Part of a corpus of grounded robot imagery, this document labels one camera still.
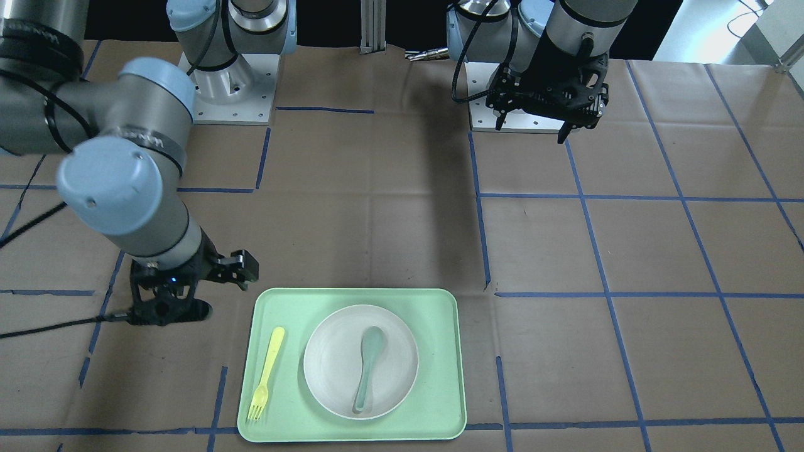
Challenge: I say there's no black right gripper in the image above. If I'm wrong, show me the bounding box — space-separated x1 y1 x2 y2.
128 232 259 326

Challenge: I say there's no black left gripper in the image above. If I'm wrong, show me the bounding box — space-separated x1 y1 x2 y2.
486 38 609 145

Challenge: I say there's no yellow plastic fork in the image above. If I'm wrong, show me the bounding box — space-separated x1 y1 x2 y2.
247 326 285 422

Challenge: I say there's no beige round plate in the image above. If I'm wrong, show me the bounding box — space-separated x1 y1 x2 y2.
303 305 419 421

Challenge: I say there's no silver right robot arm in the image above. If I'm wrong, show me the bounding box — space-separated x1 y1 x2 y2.
2 1 298 326

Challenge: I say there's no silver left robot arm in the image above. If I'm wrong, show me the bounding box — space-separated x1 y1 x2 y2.
446 1 636 143

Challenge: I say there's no light green plastic tray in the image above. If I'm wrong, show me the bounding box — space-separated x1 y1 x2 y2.
237 288 466 443

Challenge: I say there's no brown paper table cover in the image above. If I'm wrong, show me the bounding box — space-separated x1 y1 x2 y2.
2 48 803 451

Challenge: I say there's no pale green plastic spoon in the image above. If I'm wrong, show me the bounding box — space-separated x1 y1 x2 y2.
352 326 386 414

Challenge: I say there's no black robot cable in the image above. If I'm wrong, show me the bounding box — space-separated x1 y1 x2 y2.
0 201 136 340

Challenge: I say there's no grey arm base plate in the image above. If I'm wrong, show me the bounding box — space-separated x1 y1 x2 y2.
464 62 563 134
190 54 281 126

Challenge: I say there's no aluminium frame post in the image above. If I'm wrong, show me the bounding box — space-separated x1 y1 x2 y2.
359 0 388 55

